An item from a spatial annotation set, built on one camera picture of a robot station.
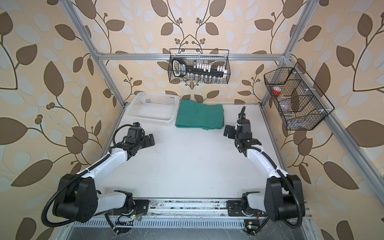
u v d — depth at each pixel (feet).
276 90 2.65
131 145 2.10
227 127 2.62
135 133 2.23
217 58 2.99
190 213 2.42
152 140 2.71
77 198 1.34
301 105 2.41
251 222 2.36
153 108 3.92
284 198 1.35
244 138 2.15
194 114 3.67
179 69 2.82
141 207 2.43
